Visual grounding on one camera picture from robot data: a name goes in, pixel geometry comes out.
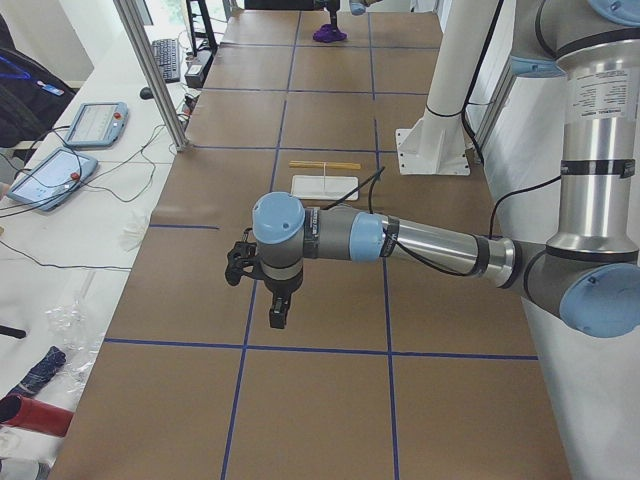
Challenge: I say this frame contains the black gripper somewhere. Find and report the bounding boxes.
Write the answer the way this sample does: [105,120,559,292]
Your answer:
[260,261,303,329]

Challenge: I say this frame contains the purple towel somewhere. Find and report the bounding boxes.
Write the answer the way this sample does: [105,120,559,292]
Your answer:
[313,24,348,43]

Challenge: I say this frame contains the white wooden towel rack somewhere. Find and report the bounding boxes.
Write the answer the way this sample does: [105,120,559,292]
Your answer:
[289,160,361,201]

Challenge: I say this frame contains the brown paper table cover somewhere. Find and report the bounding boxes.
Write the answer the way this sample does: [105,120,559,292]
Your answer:
[48,10,573,480]

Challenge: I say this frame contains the crumpled white tissue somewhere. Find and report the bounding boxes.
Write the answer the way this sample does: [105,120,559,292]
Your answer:
[119,211,150,252]

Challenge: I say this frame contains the clear plastic wrap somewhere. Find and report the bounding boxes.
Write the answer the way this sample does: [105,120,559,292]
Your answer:
[46,271,104,400]

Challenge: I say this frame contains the dark blue folded cloth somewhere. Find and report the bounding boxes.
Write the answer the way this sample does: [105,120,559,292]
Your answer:
[8,346,66,398]

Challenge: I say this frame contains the blue tape grid lines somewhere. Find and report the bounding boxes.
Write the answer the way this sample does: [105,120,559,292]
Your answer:
[103,10,540,480]

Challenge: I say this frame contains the black power adapter box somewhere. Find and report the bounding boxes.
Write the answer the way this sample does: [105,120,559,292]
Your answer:
[184,50,214,89]

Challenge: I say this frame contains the black computer mouse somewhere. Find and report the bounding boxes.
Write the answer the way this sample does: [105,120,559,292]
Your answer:
[139,87,154,100]

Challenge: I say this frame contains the far blue teach pendant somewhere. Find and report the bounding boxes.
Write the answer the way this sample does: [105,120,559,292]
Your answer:
[64,102,129,149]

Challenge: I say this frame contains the blue teach pendant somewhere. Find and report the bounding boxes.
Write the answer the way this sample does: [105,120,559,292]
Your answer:
[64,102,129,149]
[7,147,98,211]

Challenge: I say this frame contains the near blue teach pendant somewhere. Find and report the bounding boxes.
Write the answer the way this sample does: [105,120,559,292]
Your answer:
[7,147,98,211]

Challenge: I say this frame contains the red cylinder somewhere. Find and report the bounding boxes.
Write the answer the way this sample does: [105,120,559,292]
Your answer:
[1,395,74,437]

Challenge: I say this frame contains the black computer keyboard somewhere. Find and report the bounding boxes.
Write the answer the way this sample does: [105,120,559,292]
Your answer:
[151,39,181,83]

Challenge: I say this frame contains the person in dark jacket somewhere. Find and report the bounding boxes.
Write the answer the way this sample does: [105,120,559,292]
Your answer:
[1,18,75,148]

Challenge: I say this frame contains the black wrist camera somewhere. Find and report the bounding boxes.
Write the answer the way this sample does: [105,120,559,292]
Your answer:
[225,227,265,286]

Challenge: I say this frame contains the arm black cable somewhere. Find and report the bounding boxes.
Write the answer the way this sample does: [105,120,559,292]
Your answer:
[319,166,564,277]

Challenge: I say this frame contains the black pendant cable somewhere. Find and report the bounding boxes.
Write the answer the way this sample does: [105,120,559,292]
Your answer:
[0,114,176,273]

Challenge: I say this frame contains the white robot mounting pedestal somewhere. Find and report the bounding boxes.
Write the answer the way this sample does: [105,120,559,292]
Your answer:
[396,0,501,176]

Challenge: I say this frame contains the aluminium frame post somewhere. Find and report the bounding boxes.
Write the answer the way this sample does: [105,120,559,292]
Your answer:
[113,0,189,152]

